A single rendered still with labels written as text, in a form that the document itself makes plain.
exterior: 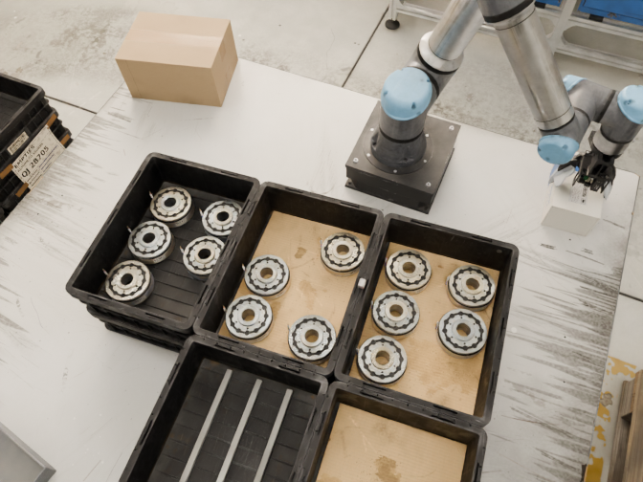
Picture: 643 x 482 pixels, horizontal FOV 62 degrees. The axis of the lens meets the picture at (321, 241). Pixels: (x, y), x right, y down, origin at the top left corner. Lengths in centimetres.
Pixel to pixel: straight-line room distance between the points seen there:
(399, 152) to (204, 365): 71
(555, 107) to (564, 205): 39
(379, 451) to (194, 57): 120
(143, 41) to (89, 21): 171
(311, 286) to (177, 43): 90
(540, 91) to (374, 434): 75
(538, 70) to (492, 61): 191
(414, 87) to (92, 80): 213
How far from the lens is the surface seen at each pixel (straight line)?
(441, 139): 153
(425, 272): 123
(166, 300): 128
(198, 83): 173
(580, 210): 151
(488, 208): 155
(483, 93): 286
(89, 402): 140
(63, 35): 348
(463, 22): 129
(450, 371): 118
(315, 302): 121
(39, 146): 227
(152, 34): 183
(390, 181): 143
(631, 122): 133
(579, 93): 131
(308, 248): 128
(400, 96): 131
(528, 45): 111
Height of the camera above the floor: 194
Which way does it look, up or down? 60 degrees down
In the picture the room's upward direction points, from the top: 3 degrees counter-clockwise
